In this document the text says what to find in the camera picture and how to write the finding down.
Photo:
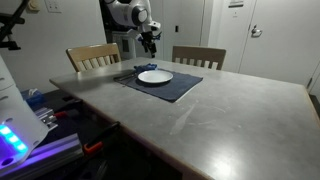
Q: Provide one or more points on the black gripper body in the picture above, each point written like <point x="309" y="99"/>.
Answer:
<point x="148" y="38"/>

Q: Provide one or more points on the white control cabinet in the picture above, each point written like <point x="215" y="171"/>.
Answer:
<point x="125" y="45"/>

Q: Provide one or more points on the white round plate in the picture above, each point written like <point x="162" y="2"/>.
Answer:
<point x="155" y="76"/>

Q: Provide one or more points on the black camera stand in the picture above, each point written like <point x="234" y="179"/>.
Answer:
<point x="10" y="23"/>

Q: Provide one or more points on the blue box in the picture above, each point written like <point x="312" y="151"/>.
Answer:
<point x="32" y="97"/>

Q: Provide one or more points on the white device with blue LEDs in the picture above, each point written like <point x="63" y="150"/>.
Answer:
<point x="16" y="120"/>

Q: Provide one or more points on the silver metal bracket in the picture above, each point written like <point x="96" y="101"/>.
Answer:
<point x="46" y="117"/>

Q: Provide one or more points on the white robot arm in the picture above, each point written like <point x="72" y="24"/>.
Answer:
<point x="128" y="13"/>

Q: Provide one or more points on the aluminium extrusion rail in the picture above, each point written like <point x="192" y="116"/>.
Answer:
<point x="50" y="153"/>

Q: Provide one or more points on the silver metal fork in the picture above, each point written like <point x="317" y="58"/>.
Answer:
<point x="126" y="76"/>

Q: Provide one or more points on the light wooden slat-back chair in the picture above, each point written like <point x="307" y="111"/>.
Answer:
<point x="93" y="55"/>

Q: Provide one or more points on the beige round wall dial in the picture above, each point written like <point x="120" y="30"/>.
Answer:
<point x="32" y="5"/>

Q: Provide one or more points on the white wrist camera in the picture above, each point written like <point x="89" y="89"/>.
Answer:
<point x="154" y="25"/>

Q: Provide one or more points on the orange and black clamp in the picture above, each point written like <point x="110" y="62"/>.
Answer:
<point x="100" y="138"/>

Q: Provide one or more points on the white door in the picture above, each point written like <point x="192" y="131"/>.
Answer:
<point x="283" y="40"/>

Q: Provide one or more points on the black wall switch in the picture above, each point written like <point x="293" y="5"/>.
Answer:
<point x="176" y="28"/>

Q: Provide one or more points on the brown wooden slat-back chair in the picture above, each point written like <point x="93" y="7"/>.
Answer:
<point x="200" y="55"/>

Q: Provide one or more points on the dark blue placemat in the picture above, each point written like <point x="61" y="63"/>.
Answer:
<point x="173" y="88"/>

